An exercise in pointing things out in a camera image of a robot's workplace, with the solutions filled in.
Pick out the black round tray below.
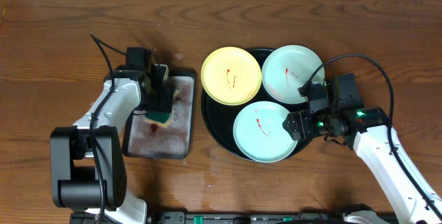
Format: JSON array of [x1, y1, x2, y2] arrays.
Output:
[[202, 48, 325, 162]]

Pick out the black rectangular soapy tray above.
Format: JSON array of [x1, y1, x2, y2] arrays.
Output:
[[122, 68, 195, 159]]

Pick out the light blue plate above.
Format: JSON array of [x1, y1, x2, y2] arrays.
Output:
[[262, 45, 323, 104], [233, 101, 298, 163]]

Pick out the green yellow sponge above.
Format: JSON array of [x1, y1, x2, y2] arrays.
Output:
[[143, 87, 181, 127]]

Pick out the yellow plate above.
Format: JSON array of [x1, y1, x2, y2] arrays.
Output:
[[201, 47, 262, 106]]

